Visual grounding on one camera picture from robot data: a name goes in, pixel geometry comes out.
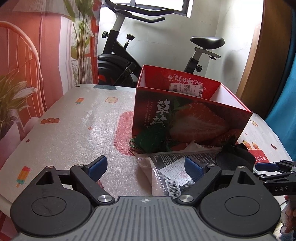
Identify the clear plastic garment bag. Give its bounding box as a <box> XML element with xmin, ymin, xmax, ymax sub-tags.
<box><xmin>135</xmin><ymin>141</ymin><xmax>223</xmax><ymax>198</ymax></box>

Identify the printed pale tablecloth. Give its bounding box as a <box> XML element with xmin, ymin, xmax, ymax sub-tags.
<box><xmin>0</xmin><ymin>83</ymin><xmax>296</xmax><ymax>210</ymax></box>

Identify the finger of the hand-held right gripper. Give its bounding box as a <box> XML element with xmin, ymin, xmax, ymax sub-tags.
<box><xmin>253</xmin><ymin>172</ymin><xmax>296</xmax><ymax>184</ymax></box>
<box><xmin>255</xmin><ymin>160</ymin><xmax>296</xmax><ymax>172</ymax></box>

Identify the window with dark frame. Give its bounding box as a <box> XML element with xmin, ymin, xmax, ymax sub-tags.
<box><xmin>129</xmin><ymin>0</ymin><xmax>194</xmax><ymax>18</ymax></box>

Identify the brown wooden door frame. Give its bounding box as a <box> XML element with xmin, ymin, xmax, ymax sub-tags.
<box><xmin>235</xmin><ymin>0</ymin><xmax>292</xmax><ymax>116</ymax></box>

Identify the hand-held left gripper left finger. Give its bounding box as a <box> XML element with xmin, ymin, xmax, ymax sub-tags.
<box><xmin>35</xmin><ymin>156</ymin><xmax>115</xmax><ymax>205</ymax></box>

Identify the red strawberry cardboard box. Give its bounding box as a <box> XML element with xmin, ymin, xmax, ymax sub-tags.
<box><xmin>132</xmin><ymin>64</ymin><xmax>253</xmax><ymax>149</ymax></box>

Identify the blue curtain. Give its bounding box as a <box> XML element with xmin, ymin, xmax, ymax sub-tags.
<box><xmin>265</xmin><ymin>44</ymin><xmax>296</xmax><ymax>160</ymax></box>

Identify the person's right hand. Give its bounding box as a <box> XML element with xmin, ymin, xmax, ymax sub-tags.
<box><xmin>280</xmin><ymin>195</ymin><xmax>296</xmax><ymax>233</ymax></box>

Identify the black exercise bike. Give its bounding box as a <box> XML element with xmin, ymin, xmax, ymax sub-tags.
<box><xmin>97</xmin><ymin>0</ymin><xmax>225</xmax><ymax>88</ymax></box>

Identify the printed wall cloth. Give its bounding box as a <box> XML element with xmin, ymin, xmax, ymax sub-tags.
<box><xmin>0</xmin><ymin>0</ymin><xmax>100</xmax><ymax>241</ymax></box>

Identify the black soft cap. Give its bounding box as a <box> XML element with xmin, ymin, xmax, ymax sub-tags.
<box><xmin>215</xmin><ymin>142</ymin><xmax>255</xmax><ymax>172</ymax></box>

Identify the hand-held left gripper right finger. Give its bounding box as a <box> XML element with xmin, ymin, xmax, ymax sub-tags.
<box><xmin>178</xmin><ymin>156</ymin><xmax>263</xmax><ymax>205</ymax></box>

